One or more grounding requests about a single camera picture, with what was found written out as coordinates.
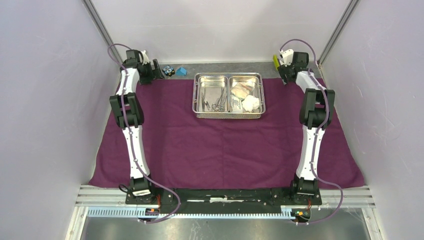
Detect blue small block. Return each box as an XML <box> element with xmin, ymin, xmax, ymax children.
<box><xmin>175</xmin><ymin>67</ymin><xmax>188</xmax><ymax>76</ymax></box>

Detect beige gauze roll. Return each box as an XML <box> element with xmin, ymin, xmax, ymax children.
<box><xmin>230</xmin><ymin>82</ymin><xmax>256</xmax><ymax>100</ymax></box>

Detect metal instrument tray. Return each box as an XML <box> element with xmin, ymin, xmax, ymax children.
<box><xmin>192</xmin><ymin>72</ymin><xmax>266</xmax><ymax>120</ymax></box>

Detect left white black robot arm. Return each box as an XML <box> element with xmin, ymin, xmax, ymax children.
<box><xmin>109</xmin><ymin>48</ymin><xmax>164</xmax><ymax>205</ymax></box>

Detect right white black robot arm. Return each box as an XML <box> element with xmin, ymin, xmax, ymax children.
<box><xmin>275</xmin><ymin>49</ymin><xmax>335</xmax><ymax>205</ymax></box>

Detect steel surgical scissors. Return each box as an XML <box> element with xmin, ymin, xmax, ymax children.
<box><xmin>211</xmin><ymin>88</ymin><xmax>227</xmax><ymax>113</ymax></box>

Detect yellow green white object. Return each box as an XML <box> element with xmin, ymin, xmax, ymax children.
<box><xmin>272</xmin><ymin>54</ymin><xmax>281</xmax><ymax>71</ymax></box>

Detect white crumpled gauze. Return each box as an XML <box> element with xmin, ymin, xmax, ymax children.
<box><xmin>241</xmin><ymin>95</ymin><xmax>261</xmax><ymax>113</ymax></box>

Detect steel forceps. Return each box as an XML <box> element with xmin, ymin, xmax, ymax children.
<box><xmin>200</xmin><ymin>92</ymin><xmax>212</xmax><ymax>112</ymax></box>

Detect white sterile packet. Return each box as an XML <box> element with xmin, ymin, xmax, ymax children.
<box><xmin>229</xmin><ymin>94</ymin><xmax>243</xmax><ymax>113</ymax></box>

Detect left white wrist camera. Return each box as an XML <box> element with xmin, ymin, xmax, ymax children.
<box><xmin>140</xmin><ymin>50</ymin><xmax>150</xmax><ymax>65</ymax></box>

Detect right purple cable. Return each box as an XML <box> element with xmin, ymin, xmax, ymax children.
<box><xmin>279</xmin><ymin>39</ymin><xmax>345</xmax><ymax>226</ymax></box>

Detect purple cable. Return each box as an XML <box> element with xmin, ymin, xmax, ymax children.
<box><xmin>107</xmin><ymin>43</ymin><xmax>182</xmax><ymax>225</ymax></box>
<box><xmin>279</xmin><ymin>39</ymin><xmax>345</xmax><ymax>226</ymax></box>

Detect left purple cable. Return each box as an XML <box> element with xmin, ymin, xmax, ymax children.
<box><xmin>107</xmin><ymin>43</ymin><xmax>182</xmax><ymax>225</ymax></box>

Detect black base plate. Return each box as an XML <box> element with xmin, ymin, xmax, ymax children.
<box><xmin>119</xmin><ymin>186</ymin><xmax>323</xmax><ymax>215</ymax></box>

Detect aluminium frame rail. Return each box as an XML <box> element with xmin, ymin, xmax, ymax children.
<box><xmin>65</xmin><ymin>185</ymin><xmax>386</xmax><ymax>240</ymax></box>

